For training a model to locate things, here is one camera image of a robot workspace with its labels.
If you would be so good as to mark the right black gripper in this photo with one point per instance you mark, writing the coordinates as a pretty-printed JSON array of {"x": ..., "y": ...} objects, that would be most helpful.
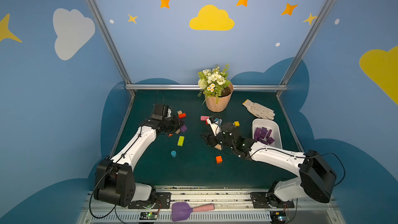
[{"x": 219, "y": 138}]

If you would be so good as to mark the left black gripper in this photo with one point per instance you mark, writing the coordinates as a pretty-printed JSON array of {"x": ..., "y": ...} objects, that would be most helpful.
[{"x": 173, "y": 124}]

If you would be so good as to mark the purple long block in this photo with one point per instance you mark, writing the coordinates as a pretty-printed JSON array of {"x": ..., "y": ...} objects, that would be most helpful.
[{"x": 183, "y": 128}]

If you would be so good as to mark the purple triangle prism block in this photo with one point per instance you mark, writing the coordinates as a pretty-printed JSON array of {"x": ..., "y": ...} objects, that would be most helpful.
[{"x": 262, "y": 138}]

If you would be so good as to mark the purple cube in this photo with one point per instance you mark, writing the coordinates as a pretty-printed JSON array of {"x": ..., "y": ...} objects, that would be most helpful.
[
  {"x": 264, "y": 129},
  {"x": 270, "y": 140}
]

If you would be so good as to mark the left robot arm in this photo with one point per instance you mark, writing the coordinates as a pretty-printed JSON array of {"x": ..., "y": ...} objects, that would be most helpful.
[{"x": 115, "y": 182}]

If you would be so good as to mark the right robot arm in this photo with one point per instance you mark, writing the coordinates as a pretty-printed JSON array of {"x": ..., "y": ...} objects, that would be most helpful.
[{"x": 314, "y": 177}]

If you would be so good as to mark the white storage bin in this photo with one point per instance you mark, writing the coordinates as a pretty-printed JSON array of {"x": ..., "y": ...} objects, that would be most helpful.
[{"x": 269, "y": 124}]

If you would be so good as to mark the pale wooden long block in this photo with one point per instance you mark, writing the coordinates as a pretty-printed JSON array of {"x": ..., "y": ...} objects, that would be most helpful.
[{"x": 218, "y": 146}]

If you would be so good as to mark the red rectangular block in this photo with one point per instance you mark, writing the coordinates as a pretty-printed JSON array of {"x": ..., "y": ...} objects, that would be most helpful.
[{"x": 183, "y": 115}]

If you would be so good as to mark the orange cube block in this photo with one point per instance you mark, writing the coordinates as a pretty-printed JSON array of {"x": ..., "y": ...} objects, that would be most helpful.
[{"x": 219, "y": 159}]

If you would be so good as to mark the lime green bar block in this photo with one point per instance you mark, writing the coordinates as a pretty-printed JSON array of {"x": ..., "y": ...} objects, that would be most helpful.
[{"x": 180, "y": 141}]

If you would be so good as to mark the pink rectangular block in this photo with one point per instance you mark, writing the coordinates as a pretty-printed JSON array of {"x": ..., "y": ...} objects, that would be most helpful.
[{"x": 204, "y": 118}]

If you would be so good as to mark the teal cylinder block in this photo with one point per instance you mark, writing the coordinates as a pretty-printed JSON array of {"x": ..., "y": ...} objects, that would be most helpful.
[{"x": 173, "y": 153}]

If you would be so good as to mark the pink flower pot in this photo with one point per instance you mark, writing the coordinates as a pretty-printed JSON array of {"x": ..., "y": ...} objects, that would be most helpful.
[{"x": 219, "y": 104}]

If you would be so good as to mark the white knit work glove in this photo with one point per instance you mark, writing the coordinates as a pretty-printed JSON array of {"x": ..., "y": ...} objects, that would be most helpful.
[{"x": 259, "y": 110}]

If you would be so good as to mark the white green flower bouquet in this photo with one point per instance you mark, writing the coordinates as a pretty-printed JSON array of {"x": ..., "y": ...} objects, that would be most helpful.
[{"x": 214, "y": 83}]

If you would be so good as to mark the purple pink toy shovel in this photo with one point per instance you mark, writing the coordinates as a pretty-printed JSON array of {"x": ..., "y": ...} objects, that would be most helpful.
[{"x": 182, "y": 210}]

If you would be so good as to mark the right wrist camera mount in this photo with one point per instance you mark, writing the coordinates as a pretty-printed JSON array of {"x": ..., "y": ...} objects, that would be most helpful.
[{"x": 215, "y": 124}]

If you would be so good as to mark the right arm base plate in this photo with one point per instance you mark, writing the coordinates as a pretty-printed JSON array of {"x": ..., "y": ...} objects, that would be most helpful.
[{"x": 262, "y": 200}]

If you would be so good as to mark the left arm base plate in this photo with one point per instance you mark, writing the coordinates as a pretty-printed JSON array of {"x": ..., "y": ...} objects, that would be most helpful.
[{"x": 156, "y": 200}]

